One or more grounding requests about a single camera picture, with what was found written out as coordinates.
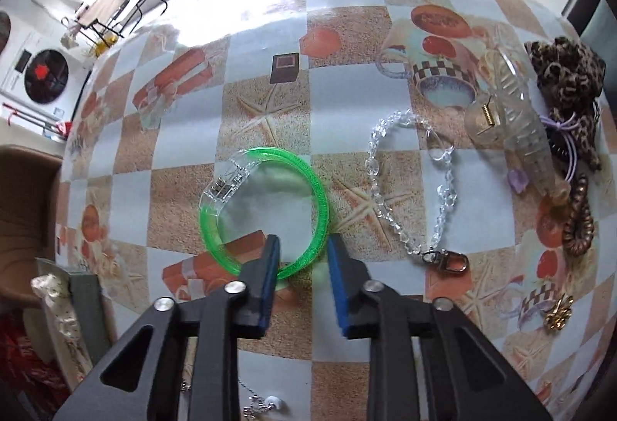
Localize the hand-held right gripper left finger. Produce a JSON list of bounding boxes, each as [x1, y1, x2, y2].
[[51, 234, 281, 421]]

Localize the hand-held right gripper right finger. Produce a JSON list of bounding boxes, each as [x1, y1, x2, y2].
[[328, 233, 553, 421]]

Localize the green translucent bracelet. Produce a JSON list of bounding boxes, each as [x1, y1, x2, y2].
[[199, 146, 330, 279]]

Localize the grey shallow box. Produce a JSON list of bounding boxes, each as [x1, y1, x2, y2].
[[31, 257, 119, 395]]

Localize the white polka dot scrunchie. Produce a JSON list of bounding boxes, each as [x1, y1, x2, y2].
[[30, 273, 94, 383]]

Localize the gold brooch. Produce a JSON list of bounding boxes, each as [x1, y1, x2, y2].
[[544, 298, 574, 331]]

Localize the clear hair claw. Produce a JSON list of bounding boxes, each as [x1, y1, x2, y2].
[[465, 47, 565, 205]]

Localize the brown padded chair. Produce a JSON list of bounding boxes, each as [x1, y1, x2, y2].
[[0, 144, 63, 311]]

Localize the red patterned cloth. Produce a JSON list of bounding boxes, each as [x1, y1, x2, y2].
[[0, 315, 73, 407]]

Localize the leopard print scrunchie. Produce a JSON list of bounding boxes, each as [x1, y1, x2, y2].
[[524, 36, 607, 171]]

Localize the silver charm necklace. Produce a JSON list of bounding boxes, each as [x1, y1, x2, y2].
[[238, 380, 285, 419]]

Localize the clear bead chain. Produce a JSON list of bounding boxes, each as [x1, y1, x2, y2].
[[367, 110, 469, 274]]

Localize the brown spiral hair tie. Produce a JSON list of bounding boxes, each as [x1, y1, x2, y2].
[[561, 175, 595, 255]]

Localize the red handled mop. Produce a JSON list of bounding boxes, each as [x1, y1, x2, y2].
[[2, 103, 73, 142]]

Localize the purple hair tie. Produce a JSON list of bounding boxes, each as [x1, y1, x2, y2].
[[508, 112, 586, 195]]

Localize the black frame folding chair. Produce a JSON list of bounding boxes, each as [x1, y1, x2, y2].
[[60, 0, 169, 41]]

